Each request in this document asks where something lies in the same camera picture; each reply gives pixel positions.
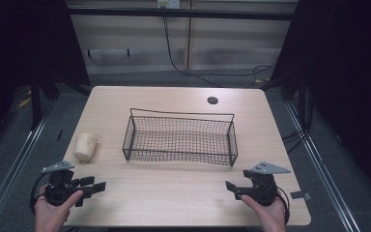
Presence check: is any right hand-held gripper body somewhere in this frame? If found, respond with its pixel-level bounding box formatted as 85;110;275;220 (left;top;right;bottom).
240;160;292;208

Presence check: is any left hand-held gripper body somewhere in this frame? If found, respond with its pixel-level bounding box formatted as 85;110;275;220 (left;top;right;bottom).
41;159;85;208

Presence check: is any person's left hand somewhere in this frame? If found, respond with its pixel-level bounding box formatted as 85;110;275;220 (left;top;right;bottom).
33;184;85;232

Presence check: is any person's right hand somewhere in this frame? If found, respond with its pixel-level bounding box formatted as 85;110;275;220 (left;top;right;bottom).
240;193;288;232

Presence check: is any beige bread roll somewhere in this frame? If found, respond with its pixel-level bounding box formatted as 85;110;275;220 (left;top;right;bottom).
72;131;98;163

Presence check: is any grey tape strip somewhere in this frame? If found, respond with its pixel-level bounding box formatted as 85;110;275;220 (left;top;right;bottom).
290;190;313;201

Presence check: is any yellow floor tape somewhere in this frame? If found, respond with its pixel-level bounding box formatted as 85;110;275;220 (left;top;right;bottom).
17;96;33;108

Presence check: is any black curtain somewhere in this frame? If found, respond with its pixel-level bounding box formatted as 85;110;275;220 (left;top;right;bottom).
0;0;91;156
271;0;371;207

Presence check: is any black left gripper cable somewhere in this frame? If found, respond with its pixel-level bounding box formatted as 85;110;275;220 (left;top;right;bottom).
29;172;52;216

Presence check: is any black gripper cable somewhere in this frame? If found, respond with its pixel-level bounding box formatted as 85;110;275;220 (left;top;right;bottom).
275;186;292;225
29;172;52;216

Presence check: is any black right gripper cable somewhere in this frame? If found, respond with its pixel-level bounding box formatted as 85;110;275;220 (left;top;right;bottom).
275;186;292;225

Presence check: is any silver floor rail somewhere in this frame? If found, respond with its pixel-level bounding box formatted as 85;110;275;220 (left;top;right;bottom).
0;105;57;232
284;101;361;232

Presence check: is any black cable bundle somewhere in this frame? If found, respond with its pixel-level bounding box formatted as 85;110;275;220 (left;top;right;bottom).
281;86;315;155

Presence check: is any black wire mesh basket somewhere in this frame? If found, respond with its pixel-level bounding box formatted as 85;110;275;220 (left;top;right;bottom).
122;107;239;167

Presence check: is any black metal stand post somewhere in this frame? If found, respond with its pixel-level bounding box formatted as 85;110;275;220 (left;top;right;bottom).
29;75;43;131

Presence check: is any long black floor cable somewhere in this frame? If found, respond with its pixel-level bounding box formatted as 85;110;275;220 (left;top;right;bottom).
162;15;276;89

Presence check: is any black horizontal frame bar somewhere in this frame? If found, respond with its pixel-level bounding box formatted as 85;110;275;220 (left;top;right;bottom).
67;7;300;21

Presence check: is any white wall socket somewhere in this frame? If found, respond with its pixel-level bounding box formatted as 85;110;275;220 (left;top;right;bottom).
157;0;182;10

